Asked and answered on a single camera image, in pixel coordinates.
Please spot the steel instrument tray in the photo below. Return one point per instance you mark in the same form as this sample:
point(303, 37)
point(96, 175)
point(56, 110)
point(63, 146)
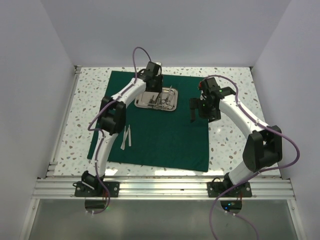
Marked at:
point(146, 100)

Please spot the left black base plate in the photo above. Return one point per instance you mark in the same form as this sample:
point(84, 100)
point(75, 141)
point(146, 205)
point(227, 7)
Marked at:
point(110, 188)

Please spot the aluminium mounting rail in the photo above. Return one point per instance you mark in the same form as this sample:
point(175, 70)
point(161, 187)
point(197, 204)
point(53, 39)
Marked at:
point(163, 188)

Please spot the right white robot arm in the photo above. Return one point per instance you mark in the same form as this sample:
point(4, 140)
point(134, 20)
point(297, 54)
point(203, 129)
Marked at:
point(263, 147)

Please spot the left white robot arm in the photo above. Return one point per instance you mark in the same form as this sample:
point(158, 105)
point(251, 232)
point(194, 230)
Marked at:
point(111, 120)

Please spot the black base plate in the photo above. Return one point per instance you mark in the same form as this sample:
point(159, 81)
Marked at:
point(110, 188)
point(215, 188)

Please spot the steel forceps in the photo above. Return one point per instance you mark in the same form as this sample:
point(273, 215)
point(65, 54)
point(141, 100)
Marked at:
point(158, 102)

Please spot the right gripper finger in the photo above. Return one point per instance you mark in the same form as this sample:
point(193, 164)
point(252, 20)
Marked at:
point(195, 103)
point(192, 115)

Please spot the steel surgical scissors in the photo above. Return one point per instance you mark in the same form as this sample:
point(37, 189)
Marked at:
point(167, 99)

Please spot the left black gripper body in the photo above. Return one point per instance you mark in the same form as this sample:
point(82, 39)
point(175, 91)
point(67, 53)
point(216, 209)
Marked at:
point(157, 87)

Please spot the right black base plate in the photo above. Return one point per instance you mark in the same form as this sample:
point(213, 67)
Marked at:
point(215, 188)

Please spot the green surgical cloth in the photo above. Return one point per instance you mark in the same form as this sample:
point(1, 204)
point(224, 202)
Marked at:
point(165, 139)

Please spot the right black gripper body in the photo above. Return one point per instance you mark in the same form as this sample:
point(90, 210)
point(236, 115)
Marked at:
point(207, 112)

